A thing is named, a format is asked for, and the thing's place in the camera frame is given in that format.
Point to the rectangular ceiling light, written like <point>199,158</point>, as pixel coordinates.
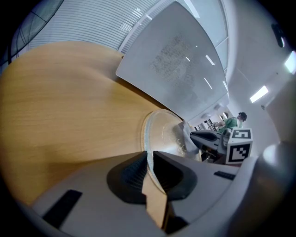
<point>290,62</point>
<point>259,94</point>

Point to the white slatted window blind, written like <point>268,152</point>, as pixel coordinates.
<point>92,23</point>

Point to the white cloth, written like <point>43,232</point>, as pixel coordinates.
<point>187,141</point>

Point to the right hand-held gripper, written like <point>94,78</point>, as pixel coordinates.
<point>239,148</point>

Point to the glass microwave turntable plate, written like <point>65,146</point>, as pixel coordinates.
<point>159,129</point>

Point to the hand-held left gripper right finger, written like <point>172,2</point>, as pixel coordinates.
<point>199,185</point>

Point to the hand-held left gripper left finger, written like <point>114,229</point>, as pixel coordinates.
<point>92,192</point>

